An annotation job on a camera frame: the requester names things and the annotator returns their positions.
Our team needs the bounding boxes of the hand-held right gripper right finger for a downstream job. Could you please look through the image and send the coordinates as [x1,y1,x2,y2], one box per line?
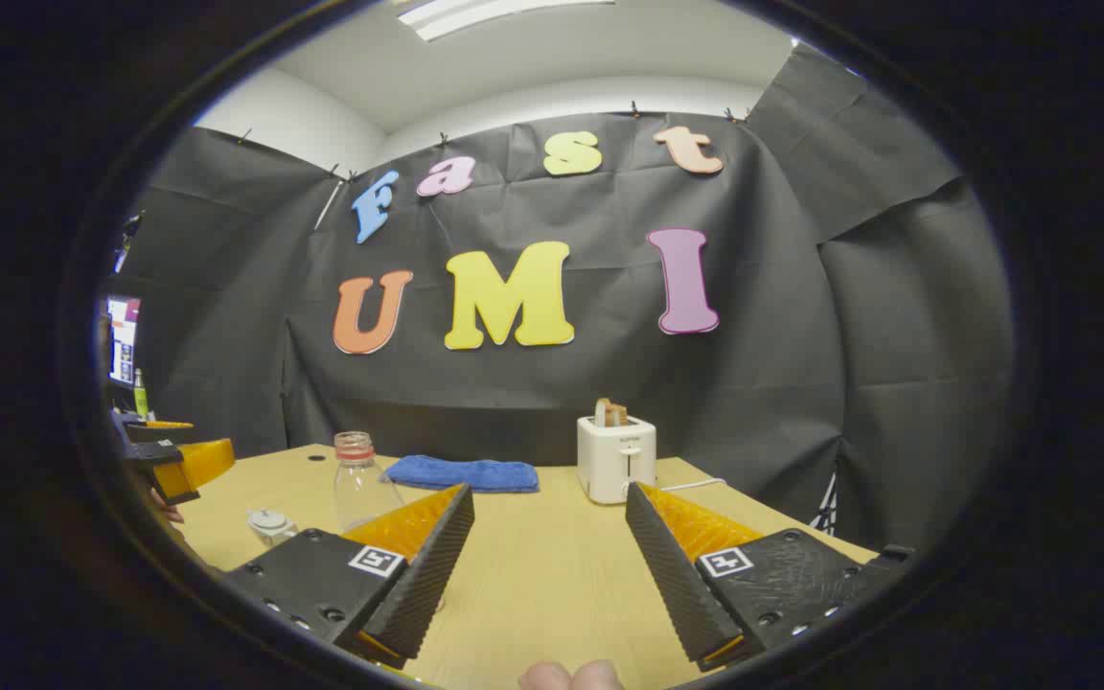
[625,481,917,672]

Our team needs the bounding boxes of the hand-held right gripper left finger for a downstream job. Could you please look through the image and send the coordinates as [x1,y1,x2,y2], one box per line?
[224,482,476,670]

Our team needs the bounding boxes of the clear plastic water bottle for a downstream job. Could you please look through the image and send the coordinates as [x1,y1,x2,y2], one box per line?
[333,431,405,534]

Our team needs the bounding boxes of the computer monitor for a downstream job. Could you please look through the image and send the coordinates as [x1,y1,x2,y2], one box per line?
[106,295,142,386]

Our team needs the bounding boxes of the blue folded towel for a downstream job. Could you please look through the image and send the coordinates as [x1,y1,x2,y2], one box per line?
[384,454,541,495]

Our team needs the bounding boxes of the white toaster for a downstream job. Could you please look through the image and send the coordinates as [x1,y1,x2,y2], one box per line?
[577,414,658,506]

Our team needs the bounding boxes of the ceiling light panel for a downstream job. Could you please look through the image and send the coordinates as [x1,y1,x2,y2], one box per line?
[397,0,616,42]

